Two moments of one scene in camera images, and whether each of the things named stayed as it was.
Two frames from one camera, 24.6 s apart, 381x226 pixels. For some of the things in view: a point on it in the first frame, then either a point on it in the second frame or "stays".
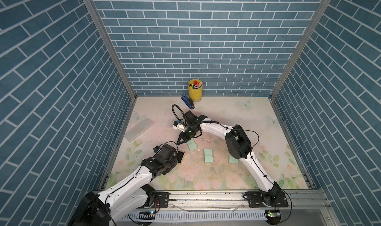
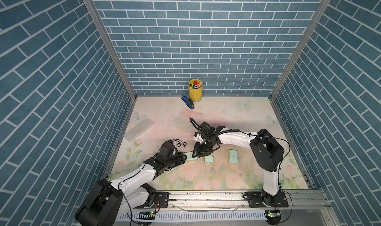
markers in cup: (195, 84) stays
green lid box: (208, 155) stays
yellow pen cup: (195, 90) stays
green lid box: (191, 144) -> (189, 157)
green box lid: (232, 160) stays
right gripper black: (183, 137) -> (198, 149)
